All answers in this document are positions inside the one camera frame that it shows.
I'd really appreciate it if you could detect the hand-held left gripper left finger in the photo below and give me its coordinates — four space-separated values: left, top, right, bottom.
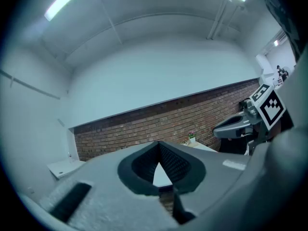
38 141 180 228

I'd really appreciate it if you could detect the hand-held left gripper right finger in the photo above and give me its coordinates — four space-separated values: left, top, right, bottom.
157 141 257 225

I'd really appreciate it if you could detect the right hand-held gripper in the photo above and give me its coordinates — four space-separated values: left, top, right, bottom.
213 82 287 156

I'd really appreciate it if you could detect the person's right forearm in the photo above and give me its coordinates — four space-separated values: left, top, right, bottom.
269 112 296 143

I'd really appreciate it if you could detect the white ceiling pipe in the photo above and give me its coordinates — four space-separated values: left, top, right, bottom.
206 0 233 40

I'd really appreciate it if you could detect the person's dark green shirt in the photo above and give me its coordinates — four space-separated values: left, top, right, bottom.
261 0 304 62

